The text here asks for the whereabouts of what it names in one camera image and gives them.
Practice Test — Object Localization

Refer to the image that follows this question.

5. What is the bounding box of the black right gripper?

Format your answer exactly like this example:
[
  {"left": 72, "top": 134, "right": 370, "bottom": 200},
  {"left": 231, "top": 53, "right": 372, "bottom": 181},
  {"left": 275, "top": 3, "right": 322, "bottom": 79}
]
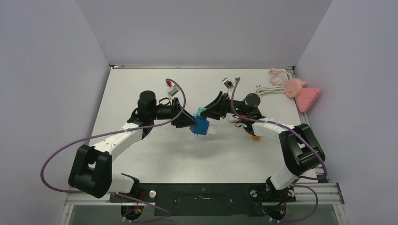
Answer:
[{"left": 200, "top": 91, "right": 249, "bottom": 120}]

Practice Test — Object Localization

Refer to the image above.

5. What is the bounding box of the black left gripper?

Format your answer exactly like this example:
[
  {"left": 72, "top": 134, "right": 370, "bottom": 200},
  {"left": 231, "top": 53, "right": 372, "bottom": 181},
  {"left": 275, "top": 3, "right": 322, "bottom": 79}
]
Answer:
[{"left": 149, "top": 97, "right": 196, "bottom": 128}]

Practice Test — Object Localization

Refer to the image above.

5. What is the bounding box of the blue cube socket adapter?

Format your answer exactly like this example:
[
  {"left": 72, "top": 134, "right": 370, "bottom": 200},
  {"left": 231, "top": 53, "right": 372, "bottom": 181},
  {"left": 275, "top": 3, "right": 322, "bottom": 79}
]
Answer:
[{"left": 189, "top": 113, "right": 210, "bottom": 135}]

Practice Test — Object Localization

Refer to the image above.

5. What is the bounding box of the teal plug charger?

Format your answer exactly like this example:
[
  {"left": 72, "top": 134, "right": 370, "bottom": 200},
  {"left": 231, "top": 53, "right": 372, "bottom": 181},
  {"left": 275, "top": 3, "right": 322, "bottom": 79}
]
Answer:
[{"left": 196, "top": 107, "right": 207, "bottom": 120}]

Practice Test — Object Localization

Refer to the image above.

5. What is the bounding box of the white plug charger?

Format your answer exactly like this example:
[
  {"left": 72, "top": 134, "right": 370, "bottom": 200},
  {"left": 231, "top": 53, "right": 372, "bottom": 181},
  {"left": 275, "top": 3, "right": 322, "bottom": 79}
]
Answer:
[{"left": 207, "top": 124, "right": 217, "bottom": 135}]

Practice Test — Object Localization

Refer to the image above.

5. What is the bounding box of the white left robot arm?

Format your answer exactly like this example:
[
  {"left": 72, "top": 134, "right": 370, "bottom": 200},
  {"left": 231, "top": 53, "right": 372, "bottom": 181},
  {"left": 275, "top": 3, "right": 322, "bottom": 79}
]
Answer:
[{"left": 68, "top": 90, "right": 197, "bottom": 202}]

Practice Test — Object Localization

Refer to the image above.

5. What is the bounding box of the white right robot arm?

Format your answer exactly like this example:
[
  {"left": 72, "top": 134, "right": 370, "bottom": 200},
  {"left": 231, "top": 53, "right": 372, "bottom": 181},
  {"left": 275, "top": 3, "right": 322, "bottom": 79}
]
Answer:
[{"left": 197, "top": 92, "right": 326, "bottom": 201}]

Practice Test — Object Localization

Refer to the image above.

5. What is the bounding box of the pink round socket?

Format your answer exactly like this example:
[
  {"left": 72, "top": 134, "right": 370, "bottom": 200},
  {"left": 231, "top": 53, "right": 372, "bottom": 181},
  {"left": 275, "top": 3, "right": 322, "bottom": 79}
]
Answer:
[{"left": 284, "top": 78, "right": 308, "bottom": 98}]

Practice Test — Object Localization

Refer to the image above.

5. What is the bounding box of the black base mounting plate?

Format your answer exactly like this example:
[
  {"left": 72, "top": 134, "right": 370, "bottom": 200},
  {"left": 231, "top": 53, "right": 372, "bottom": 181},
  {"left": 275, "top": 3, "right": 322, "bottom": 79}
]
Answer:
[{"left": 109, "top": 183, "right": 296, "bottom": 217}]

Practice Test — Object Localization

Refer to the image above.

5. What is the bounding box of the pink triangular power strip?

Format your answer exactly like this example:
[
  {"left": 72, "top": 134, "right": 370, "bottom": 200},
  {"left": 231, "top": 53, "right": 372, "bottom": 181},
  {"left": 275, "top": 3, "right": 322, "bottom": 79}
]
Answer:
[{"left": 296, "top": 88, "right": 321, "bottom": 113}]

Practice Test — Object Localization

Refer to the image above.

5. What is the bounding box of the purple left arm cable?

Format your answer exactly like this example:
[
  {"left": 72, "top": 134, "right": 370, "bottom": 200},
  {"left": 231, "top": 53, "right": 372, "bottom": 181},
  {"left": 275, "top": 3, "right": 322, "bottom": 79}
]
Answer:
[{"left": 40, "top": 78, "right": 187, "bottom": 194}]

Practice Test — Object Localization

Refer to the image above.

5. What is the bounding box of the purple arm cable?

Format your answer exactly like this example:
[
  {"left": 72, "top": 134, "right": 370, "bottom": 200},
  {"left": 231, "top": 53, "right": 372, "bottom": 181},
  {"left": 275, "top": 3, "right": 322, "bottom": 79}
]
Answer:
[
  {"left": 40, "top": 78, "right": 187, "bottom": 194},
  {"left": 230, "top": 77, "right": 329, "bottom": 181}
]

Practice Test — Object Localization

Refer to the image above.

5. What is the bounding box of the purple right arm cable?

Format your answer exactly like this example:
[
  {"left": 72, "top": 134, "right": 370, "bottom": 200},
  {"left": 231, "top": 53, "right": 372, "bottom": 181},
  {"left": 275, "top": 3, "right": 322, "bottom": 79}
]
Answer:
[{"left": 230, "top": 77, "right": 329, "bottom": 181}]

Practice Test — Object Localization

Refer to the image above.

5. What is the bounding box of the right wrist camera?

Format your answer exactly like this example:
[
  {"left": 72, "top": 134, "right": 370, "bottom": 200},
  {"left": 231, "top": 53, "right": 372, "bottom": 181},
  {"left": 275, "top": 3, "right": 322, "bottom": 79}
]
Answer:
[{"left": 222, "top": 78, "right": 234, "bottom": 90}]

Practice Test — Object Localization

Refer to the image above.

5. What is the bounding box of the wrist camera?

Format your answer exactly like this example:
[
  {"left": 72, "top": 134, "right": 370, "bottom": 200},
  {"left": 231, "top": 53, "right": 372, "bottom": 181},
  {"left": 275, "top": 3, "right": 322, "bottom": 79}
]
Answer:
[
  {"left": 166, "top": 79, "right": 179, "bottom": 98},
  {"left": 222, "top": 78, "right": 234, "bottom": 90}
]

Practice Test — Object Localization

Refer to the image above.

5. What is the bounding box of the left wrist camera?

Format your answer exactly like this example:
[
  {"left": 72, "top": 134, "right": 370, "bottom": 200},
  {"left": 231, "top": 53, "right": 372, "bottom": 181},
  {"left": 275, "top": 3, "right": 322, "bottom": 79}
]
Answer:
[{"left": 166, "top": 79, "right": 179, "bottom": 98}]

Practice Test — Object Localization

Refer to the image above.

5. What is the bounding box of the white power cord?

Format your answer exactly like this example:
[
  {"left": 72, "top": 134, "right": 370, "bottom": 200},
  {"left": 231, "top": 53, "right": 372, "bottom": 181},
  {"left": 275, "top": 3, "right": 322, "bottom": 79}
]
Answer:
[{"left": 255, "top": 84, "right": 287, "bottom": 98}]

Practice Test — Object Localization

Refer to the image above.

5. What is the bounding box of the pink coiled cable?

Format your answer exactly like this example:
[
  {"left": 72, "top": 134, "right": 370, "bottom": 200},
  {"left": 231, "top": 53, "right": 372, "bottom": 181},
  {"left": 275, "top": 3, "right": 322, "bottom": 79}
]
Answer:
[{"left": 268, "top": 67, "right": 293, "bottom": 86}]

